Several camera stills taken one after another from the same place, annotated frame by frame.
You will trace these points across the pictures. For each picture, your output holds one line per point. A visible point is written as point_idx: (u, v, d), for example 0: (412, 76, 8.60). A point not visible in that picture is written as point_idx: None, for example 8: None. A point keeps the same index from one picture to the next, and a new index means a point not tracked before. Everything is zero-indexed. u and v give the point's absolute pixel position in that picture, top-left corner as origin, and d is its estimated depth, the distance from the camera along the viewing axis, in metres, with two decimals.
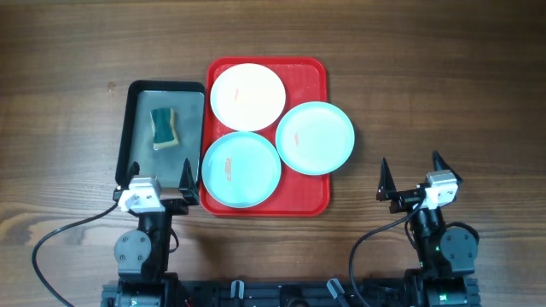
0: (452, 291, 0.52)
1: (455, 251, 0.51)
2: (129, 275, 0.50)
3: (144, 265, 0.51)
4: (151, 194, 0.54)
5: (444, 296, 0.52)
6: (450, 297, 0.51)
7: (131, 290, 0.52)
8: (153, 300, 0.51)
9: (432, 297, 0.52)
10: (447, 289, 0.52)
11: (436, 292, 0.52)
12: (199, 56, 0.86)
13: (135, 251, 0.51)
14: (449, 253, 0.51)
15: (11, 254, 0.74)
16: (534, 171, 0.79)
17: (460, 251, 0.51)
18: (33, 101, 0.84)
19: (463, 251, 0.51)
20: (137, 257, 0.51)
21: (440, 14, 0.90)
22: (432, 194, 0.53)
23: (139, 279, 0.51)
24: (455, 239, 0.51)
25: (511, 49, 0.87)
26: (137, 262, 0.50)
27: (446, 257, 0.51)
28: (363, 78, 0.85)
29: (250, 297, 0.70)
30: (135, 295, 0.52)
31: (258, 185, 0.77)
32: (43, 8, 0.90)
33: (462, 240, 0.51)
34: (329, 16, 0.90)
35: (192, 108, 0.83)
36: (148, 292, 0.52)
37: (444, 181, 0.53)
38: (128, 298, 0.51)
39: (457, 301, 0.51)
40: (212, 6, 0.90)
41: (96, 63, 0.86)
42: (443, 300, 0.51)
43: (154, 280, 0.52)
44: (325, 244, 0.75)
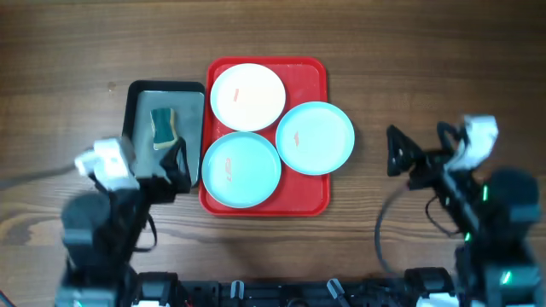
0: (514, 266, 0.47)
1: (508, 198, 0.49)
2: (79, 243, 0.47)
3: (95, 231, 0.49)
4: (113, 155, 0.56)
5: (509, 275, 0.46)
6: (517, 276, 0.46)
7: (78, 282, 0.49)
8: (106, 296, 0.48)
9: (494, 274, 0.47)
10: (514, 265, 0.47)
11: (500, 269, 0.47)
12: (200, 56, 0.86)
13: (87, 216, 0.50)
14: (504, 194, 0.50)
15: (10, 254, 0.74)
16: (535, 171, 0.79)
17: (518, 193, 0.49)
18: (33, 101, 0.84)
19: (523, 192, 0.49)
20: (90, 222, 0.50)
21: (440, 13, 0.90)
22: (473, 136, 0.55)
23: (90, 250, 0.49)
24: (508, 182, 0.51)
25: (511, 49, 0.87)
26: (90, 226, 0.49)
27: (502, 201, 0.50)
28: (363, 78, 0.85)
29: (251, 298, 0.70)
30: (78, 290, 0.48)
31: (258, 185, 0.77)
32: (42, 8, 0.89)
33: (520, 184, 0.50)
34: (330, 15, 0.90)
35: (192, 107, 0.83)
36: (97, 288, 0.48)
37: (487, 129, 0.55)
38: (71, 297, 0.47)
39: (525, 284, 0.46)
40: (212, 6, 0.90)
41: (96, 63, 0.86)
42: (508, 278, 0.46)
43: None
44: (326, 244, 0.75)
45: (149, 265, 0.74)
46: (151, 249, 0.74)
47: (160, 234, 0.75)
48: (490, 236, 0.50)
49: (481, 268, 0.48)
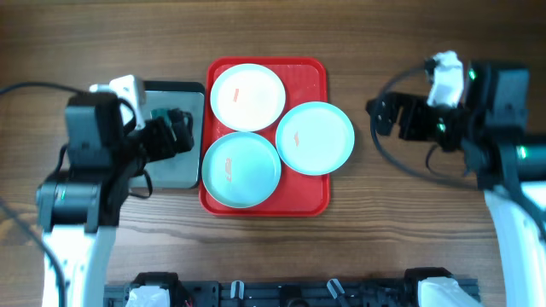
0: (528, 143, 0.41)
1: (485, 83, 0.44)
2: (78, 119, 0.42)
3: (101, 145, 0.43)
4: (128, 87, 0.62)
5: (523, 150, 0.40)
6: (531, 152, 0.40)
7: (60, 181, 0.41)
8: (86, 112, 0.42)
9: (508, 151, 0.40)
10: (527, 142, 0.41)
11: (512, 147, 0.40)
12: (200, 57, 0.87)
13: (83, 130, 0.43)
14: (505, 97, 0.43)
15: (10, 254, 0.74)
16: None
17: (512, 93, 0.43)
18: (32, 101, 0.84)
19: (515, 95, 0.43)
20: (88, 136, 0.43)
21: (440, 13, 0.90)
22: (444, 74, 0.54)
23: (92, 160, 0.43)
24: (510, 83, 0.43)
25: (511, 49, 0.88)
26: (92, 141, 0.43)
27: (500, 102, 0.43)
28: (363, 78, 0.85)
29: (251, 297, 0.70)
30: (61, 184, 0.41)
31: (258, 185, 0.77)
32: (41, 8, 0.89)
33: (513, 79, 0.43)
34: (330, 15, 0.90)
35: (192, 107, 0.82)
36: (84, 183, 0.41)
37: (452, 62, 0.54)
38: (53, 188, 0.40)
39: (537, 159, 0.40)
40: (212, 6, 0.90)
41: (96, 63, 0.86)
42: (521, 154, 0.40)
43: (99, 155, 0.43)
44: (326, 245, 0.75)
45: (149, 265, 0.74)
46: (151, 249, 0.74)
47: (160, 234, 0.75)
48: (488, 125, 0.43)
49: (494, 146, 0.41)
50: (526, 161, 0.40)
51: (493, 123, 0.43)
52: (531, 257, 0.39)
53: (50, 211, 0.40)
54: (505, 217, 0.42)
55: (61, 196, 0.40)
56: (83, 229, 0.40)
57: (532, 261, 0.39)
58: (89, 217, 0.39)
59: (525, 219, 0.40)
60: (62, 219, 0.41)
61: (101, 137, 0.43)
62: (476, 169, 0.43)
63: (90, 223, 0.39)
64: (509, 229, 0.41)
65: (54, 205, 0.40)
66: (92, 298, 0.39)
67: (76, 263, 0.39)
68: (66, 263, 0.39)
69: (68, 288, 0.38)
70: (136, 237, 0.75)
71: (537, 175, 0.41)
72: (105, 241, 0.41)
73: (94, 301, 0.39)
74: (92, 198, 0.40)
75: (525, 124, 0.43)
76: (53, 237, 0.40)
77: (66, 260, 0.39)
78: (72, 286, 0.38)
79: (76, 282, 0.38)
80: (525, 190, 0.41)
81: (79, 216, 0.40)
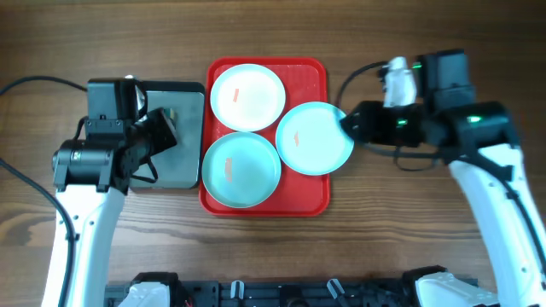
0: (484, 111, 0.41)
1: (430, 71, 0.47)
2: (99, 93, 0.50)
3: (118, 118, 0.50)
4: None
5: (477, 118, 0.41)
6: (484, 120, 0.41)
7: (74, 147, 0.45)
8: (107, 86, 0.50)
9: (461, 123, 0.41)
10: (479, 111, 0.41)
11: (461, 118, 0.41)
12: (200, 57, 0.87)
13: (101, 103, 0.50)
14: (451, 79, 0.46)
15: (11, 254, 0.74)
16: (534, 171, 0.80)
17: (456, 74, 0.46)
18: (33, 101, 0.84)
19: (457, 74, 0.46)
20: (107, 109, 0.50)
21: (440, 13, 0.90)
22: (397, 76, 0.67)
23: (109, 130, 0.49)
24: (449, 65, 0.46)
25: (511, 49, 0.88)
26: (110, 112, 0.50)
27: (449, 82, 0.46)
28: (363, 78, 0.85)
29: (250, 298, 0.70)
30: (79, 151, 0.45)
31: (258, 185, 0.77)
32: (41, 8, 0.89)
33: (452, 61, 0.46)
34: (330, 15, 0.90)
35: (192, 108, 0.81)
36: (98, 147, 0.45)
37: (399, 66, 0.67)
38: (69, 150, 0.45)
39: (492, 126, 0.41)
40: (212, 6, 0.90)
41: (96, 63, 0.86)
42: (475, 122, 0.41)
43: (114, 125, 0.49)
44: (326, 244, 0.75)
45: (149, 265, 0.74)
46: (152, 249, 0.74)
47: (160, 234, 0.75)
48: (440, 106, 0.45)
49: (450, 121, 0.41)
50: (481, 129, 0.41)
51: (444, 103, 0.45)
52: (503, 215, 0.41)
53: (67, 170, 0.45)
54: (472, 182, 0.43)
55: (78, 156, 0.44)
56: (95, 186, 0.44)
57: (505, 218, 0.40)
58: (101, 175, 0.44)
59: (490, 178, 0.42)
60: (78, 176, 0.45)
61: (117, 110, 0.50)
62: (437, 146, 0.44)
63: (102, 179, 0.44)
64: (478, 194, 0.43)
65: (71, 165, 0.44)
66: (98, 251, 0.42)
67: (87, 217, 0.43)
68: (78, 218, 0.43)
69: (78, 241, 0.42)
70: (136, 237, 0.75)
71: (494, 138, 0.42)
72: (113, 200, 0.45)
73: (99, 254, 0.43)
74: (107, 159, 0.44)
75: (474, 97, 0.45)
76: (66, 193, 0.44)
77: (77, 215, 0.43)
78: (81, 240, 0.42)
79: (85, 234, 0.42)
80: (485, 153, 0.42)
81: (93, 175, 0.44)
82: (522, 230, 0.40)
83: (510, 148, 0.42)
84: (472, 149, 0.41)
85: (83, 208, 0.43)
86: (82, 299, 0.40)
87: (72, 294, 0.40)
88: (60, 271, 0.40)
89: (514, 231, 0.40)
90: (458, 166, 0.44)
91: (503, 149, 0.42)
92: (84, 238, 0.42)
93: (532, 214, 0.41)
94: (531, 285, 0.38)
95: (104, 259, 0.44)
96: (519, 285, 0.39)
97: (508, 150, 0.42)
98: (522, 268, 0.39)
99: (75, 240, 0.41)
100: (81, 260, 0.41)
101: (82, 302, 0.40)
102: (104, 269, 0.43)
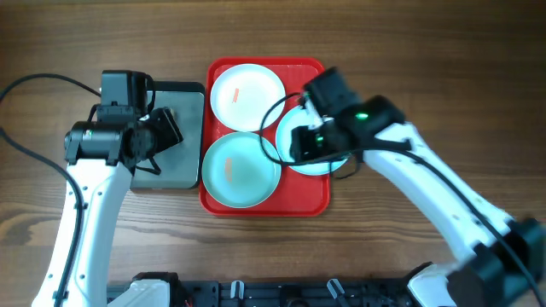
0: (370, 109, 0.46)
1: (316, 94, 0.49)
2: (112, 83, 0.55)
3: (128, 103, 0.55)
4: None
5: (365, 115, 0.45)
6: (373, 116, 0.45)
7: (85, 127, 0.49)
8: (119, 76, 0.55)
9: (353, 124, 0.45)
10: (365, 109, 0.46)
11: (352, 120, 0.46)
12: (200, 57, 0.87)
13: (115, 91, 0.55)
14: (335, 94, 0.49)
15: (10, 254, 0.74)
16: (534, 171, 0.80)
17: (334, 89, 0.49)
18: (32, 101, 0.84)
19: (336, 89, 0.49)
20: (118, 96, 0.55)
21: (440, 13, 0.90)
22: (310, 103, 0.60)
23: (119, 114, 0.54)
24: (329, 84, 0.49)
25: (511, 49, 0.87)
26: (121, 100, 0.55)
27: (334, 98, 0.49)
28: (363, 78, 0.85)
29: (251, 297, 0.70)
30: (90, 130, 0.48)
31: (258, 184, 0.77)
32: (41, 8, 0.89)
33: (331, 81, 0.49)
34: (329, 15, 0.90)
35: (192, 108, 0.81)
36: (107, 128, 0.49)
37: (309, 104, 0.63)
38: (81, 130, 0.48)
39: (385, 122, 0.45)
40: (212, 6, 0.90)
41: (96, 63, 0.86)
42: (363, 117, 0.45)
43: (124, 111, 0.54)
44: (326, 244, 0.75)
45: (149, 265, 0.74)
46: (152, 249, 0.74)
47: (160, 234, 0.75)
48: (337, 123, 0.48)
49: (348, 130, 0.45)
50: (371, 123, 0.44)
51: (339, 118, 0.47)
52: (420, 178, 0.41)
53: (78, 147, 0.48)
54: (382, 162, 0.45)
55: (90, 135, 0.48)
56: (104, 160, 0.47)
57: (421, 182, 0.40)
58: (111, 150, 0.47)
59: (395, 154, 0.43)
60: (87, 153, 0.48)
61: (127, 98, 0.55)
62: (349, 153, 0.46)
63: (111, 154, 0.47)
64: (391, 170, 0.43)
65: (83, 142, 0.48)
66: (104, 221, 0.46)
67: (95, 188, 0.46)
68: (86, 189, 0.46)
69: (85, 210, 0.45)
70: (136, 237, 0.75)
71: (386, 124, 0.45)
72: (121, 176, 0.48)
73: (106, 224, 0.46)
74: (115, 138, 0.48)
75: (360, 100, 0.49)
76: (77, 167, 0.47)
77: (86, 186, 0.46)
78: (89, 208, 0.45)
79: (93, 205, 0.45)
80: (381, 138, 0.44)
81: (101, 152, 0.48)
82: (437, 185, 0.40)
83: (402, 126, 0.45)
84: (375, 145, 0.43)
85: (92, 180, 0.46)
86: (88, 264, 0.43)
87: (78, 258, 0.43)
88: (68, 237, 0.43)
89: (430, 188, 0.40)
90: (372, 159, 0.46)
91: (397, 131, 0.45)
92: (92, 208, 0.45)
93: (442, 170, 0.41)
94: (467, 230, 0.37)
95: (109, 230, 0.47)
96: (457, 236, 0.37)
97: (401, 129, 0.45)
98: (454, 219, 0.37)
99: (84, 209, 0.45)
100: (88, 228, 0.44)
101: (87, 267, 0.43)
102: (107, 241, 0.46)
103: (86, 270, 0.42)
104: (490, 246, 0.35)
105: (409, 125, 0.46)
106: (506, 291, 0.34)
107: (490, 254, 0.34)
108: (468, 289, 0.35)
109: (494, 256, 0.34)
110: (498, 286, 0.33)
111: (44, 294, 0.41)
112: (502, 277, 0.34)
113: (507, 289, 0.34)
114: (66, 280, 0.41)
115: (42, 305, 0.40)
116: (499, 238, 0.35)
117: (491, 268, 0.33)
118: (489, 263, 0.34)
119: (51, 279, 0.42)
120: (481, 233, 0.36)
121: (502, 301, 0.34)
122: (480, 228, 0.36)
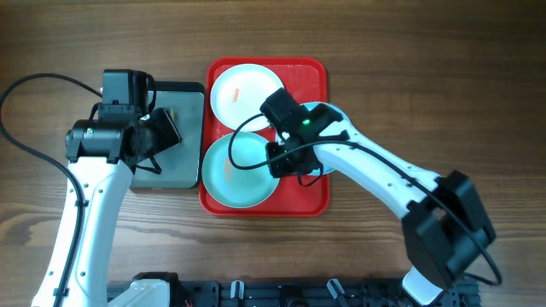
0: (312, 115, 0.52)
1: (273, 112, 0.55)
2: (113, 81, 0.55)
3: (130, 102, 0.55)
4: None
5: (308, 121, 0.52)
6: (313, 119, 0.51)
7: (86, 126, 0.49)
8: (121, 76, 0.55)
9: (299, 131, 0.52)
10: (310, 117, 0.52)
11: (299, 126, 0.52)
12: (200, 57, 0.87)
13: (116, 90, 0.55)
14: (287, 109, 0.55)
15: (10, 254, 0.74)
16: (534, 171, 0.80)
17: (286, 105, 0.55)
18: (33, 101, 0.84)
19: (287, 105, 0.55)
20: (119, 95, 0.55)
21: (440, 13, 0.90)
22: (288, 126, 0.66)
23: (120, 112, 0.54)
24: (280, 102, 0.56)
25: (511, 49, 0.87)
26: (122, 99, 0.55)
27: (287, 112, 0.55)
28: (363, 78, 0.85)
29: (251, 298, 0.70)
30: (91, 129, 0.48)
31: (258, 185, 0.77)
32: (42, 8, 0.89)
33: (281, 99, 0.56)
34: (329, 15, 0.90)
35: (192, 108, 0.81)
36: (108, 127, 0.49)
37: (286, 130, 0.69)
38: (82, 128, 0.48)
39: (325, 122, 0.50)
40: (212, 6, 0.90)
41: (96, 63, 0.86)
42: (307, 124, 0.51)
43: (126, 110, 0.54)
44: (326, 244, 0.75)
45: (149, 265, 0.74)
46: (152, 249, 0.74)
47: (160, 234, 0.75)
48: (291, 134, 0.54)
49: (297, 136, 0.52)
50: (315, 126, 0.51)
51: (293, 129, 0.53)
52: (356, 161, 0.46)
53: (79, 145, 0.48)
54: (327, 155, 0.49)
55: (90, 133, 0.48)
56: (105, 159, 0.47)
57: (358, 164, 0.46)
58: (113, 148, 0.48)
59: (334, 145, 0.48)
60: (89, 151, 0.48)
61: (129, 97, 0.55)
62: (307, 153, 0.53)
63: (113, 153, 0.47)
64: (334, 160, 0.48)
65: (84, 141, 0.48)
66: (105, 218, 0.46)
67: (95, 186, 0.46)
68: (87, 187, 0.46)
69: (86, 207, 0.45)
70: (136, 237, 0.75)
71: (326, 124, 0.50)
72: (122, 173, 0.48)
73: (106, 222, 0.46)
74: (116, 136, 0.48)
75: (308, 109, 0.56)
76: (77, 165, 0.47)
77: (86, 183, 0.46)
78: (90, 205, 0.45)
79: (93, 202, 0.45)
80: (323, 136, 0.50)
81: (102, 150, 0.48)
82: (373, 163, 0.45)
83: (338, 123, 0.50)
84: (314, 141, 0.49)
85: (92, 177, 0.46)
86: (88, 262, 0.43)
87: (79, 256, 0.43)
88: (68, 235, 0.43)
89: (366, 168, 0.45)
90: (319, 155, 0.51)
91: (334, 127, 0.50)
92: (92, 205, 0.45)
93: (375, 149, 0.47)
94: (401, 194, 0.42)
95: (110, 228, 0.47)
96: (395, 201, 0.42)
97: (337, 124, 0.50)
98: (389, 187, 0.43)
99: (84, 205, 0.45)
100: (89, 225, 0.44)
101: (88, 263, 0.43)
102: (108, 239, 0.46)
103: (87, 268, 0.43)
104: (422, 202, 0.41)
105: (345, 121, 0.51)
106: (445, 241, 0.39)
107: (426, 212, 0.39)
108: (415, 246, 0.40)
109: (428, 213, 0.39)
110: (437, 240, 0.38)
111: (44, 292, 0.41)
112: (438, 229, 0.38)
113: (446, 240, 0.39)
114: (66, 278, 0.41)
115: (43, 302, 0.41)
116: (428, 194, 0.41)
117: (426, 223, 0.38)
118: (425, 220, 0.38)
119: (52, 275, 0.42)
120: (415, 194, 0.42)
121: (446, 251, 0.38)
122: (413, 188, 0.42)
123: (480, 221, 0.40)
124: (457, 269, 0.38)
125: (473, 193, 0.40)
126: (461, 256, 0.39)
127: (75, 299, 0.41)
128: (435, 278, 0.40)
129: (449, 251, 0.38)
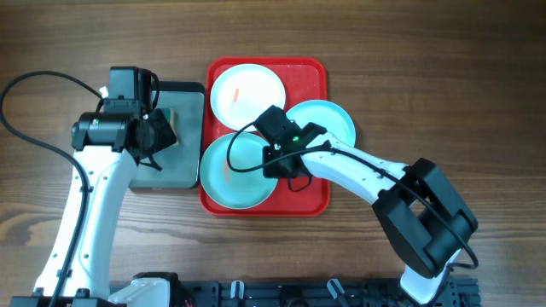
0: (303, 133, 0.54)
1: (268, 128, 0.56)
2: (119, 78, 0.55)
3: (134, 99, 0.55)
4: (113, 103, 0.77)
5: (298, 137, 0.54)
6: (302, 136, 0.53)
7: (92, 119, 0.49)
8: (127, 72, 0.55)
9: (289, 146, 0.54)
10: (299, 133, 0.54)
11: (289, 141, 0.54)
12: (200, 56, 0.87)
13: (123, 88, 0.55)
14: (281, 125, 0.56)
15: (10, 254, 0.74)
16: (534, 171, 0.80)
17: (276, 122, 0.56)
18: (32, 101, 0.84)
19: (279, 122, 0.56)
20: (125, 90, 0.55)
21: (440, 13, 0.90)
22: None
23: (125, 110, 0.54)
24: (275, 119, 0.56)
25: (511, 49, 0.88)
26: (128, 95, 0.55)
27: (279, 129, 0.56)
28: (363, 78, 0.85)
29: (251, 298, 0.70)
30: (97, 121, 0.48)
31: (257, 185, 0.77)
32: (42, 8, 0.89)
33: (278, 115, 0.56)
34: (329, 15, 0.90)
35: (192, 108, 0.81)
36: (114, 118, 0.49)
37: None
38: (89, 119, 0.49)
39: (311, 136, 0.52)
40: (212, 6, 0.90)
41: (96, 63, 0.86)
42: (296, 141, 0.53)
43: (130, 105, 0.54)
44: (326, 244, 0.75)
45: (149, 265, 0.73)
46: (152, 249, 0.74)
47: (160, 234, 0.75)
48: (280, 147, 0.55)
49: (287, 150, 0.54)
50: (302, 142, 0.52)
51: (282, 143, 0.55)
52: (335, 165, 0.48)
53: (85, 136, 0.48)
54: (312, 165, 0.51)
55: (96, 124, 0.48)
56: (110, 147, 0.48)
57: (337, 167, 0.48)
58: (117, 139, 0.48)
59: (319, 153, 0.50)
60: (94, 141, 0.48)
61: (134, 92, 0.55)
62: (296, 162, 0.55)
63: (117, 141, 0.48)
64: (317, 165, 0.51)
65: (90, 131, 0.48)
66: (109, 204, 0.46)
67: (101, 173, 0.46)
68: (92, 174, 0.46)
69: (91, 193, 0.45)
70: (136, 237, 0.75)
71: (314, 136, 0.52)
72: (126, 163, 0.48)
73: (110, 207, 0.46)
74: (121, 128, 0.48)
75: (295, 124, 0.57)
76: (83, 153, 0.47)
77: (91, 170, 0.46)
78: (95, 192, 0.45)
79: (98, 188, 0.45)
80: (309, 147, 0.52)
81: (108, 141, 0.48)
82: (351, 162, 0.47)
83: (322, 136, 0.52)
84: (300, 151, 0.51)
85: (97, 165, 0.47)
86: (91, 246, 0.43)
87: (83, 239, 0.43)
88: (73, 220, 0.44)
89: (344, 168, 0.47)
90: (307, 166, 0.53)
91: (319, 139, 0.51)
92: (97, 190, 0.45)
93: (351, 149, 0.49)
94: (374, 187, 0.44)
95: (113, 215, 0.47)
96: (369, 194, 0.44)
97: (321, 136, 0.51)
98: (363, 182, 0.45)
99: (90, 191, 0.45)
100: (93, 210, 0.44)
101: (91, 246, 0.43)
102: (112, 225, 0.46)
103: (90, 250, 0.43)
104: (392, 189, 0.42)
105: (329, 133, 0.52)
106: (420, 225, 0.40)
107: (393, 199, 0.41)
108: (393, 232, 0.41)
109: (397, 199, 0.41)
110: (408, 222, 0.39)
111: (49, 273, 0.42)
112: (408, 212, 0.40)
113: (421, 225, 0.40)
114: (70, 259, 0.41)
115: (49, 281, 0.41)
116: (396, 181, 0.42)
117: (395, 207, 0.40)
118: (394, 204, 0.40)
119: (56, 257, 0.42)
120: (385, 182, 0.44)
121: (422, 234, 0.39)
122: (384, 179, 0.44)
123: (455, 205, 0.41)
124: (438, 252, 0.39)
125: (440, 177, 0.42)
126: (440, 240, 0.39)
127: (78, 280, 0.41)
128: (419, 266, 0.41)
129: (425, 235, 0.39)
